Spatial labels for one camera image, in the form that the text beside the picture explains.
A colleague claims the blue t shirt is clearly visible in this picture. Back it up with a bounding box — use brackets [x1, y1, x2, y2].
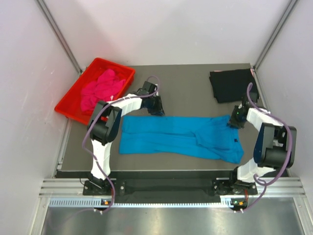
[119, 115, 244, 164]

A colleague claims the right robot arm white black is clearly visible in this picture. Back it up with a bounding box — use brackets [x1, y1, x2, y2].
[228, 105, 297, 194]

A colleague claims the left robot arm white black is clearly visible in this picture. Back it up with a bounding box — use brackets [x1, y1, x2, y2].
[82, 91, 165, 194]

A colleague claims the folded black t shirt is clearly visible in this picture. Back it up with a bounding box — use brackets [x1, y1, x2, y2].
[209, 69, 260, 103]

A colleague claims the folded pink shirt under black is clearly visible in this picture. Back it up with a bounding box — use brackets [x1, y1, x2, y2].
[250, 69, 255, 77]

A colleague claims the pink t shirt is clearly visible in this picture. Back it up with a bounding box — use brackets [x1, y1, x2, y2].
[80, 69, 126, 112]

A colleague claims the red plastic bin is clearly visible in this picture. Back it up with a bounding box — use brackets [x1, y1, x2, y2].
[55, 58, 135, 125]

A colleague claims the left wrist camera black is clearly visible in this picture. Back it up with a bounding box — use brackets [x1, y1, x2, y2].
[136, 81, 158, 96]

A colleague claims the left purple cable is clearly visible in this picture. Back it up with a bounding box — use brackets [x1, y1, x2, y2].
[82, 75, 161, 212]

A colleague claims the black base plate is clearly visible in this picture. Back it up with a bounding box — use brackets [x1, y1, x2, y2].
[83, 178, 245, 196]

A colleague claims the right corner aluminium post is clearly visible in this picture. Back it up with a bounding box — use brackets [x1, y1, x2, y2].
[252, 0, 299, 70]

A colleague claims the corner aluminium post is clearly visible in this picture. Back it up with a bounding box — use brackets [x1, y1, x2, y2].
[35, 0, 82, 74]
[252, 0, 299, 70]

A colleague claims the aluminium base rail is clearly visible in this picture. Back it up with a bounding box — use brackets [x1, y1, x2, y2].
[39, 177, 306, 209]

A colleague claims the left corner aluminium post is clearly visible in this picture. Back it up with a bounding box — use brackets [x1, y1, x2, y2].
[35, 0, 82, 74]

